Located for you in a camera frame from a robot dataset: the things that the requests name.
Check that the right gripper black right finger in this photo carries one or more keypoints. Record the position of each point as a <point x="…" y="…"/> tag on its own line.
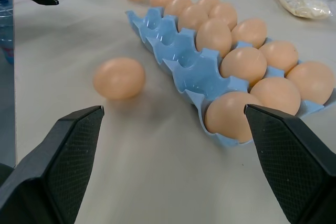
<point x="294" y="161"/>

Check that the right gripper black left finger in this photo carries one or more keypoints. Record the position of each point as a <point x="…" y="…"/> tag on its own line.
<point x="47" y="171"/>

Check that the light blue plastic egg tray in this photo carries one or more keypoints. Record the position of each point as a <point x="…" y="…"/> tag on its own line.
<point x="194" y="72"/>

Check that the blue clear water bottle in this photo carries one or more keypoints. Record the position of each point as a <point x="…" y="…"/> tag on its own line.
<point x="5" y="30"/>

